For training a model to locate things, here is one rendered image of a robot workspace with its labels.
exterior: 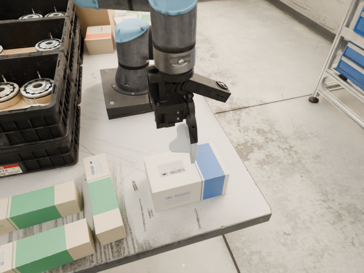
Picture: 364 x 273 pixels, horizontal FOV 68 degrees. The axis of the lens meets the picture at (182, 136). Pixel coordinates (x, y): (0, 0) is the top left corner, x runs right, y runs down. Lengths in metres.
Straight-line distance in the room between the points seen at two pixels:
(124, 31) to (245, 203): 0.65
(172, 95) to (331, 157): 1.62
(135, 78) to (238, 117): 1.23
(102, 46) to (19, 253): 1.00
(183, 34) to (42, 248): 0.53
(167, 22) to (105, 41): 0.99
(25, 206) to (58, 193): 0.08
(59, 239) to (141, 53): 0.62
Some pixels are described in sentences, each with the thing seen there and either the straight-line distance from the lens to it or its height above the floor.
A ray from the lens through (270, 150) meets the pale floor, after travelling 1.92.
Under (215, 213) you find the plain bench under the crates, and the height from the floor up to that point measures 0.70.
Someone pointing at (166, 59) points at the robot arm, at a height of 1.11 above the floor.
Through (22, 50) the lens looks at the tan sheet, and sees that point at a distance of 1.30.
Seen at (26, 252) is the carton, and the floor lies 0.76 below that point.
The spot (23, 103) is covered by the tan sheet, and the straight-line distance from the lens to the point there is 0.97.
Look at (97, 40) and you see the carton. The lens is 1.41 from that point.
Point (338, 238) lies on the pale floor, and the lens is 1.68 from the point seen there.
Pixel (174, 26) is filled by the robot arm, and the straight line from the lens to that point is 0.44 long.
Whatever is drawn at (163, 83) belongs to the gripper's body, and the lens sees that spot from 0.50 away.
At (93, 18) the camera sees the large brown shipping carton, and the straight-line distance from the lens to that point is 1.58.
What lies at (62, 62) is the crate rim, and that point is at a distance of 0.92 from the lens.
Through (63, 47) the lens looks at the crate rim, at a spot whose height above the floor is 0.93.
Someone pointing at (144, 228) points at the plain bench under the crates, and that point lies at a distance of 0.72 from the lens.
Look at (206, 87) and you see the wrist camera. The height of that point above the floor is 1.04.
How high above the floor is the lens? 1.34
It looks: 44 degrees down
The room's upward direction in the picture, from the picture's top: straight up
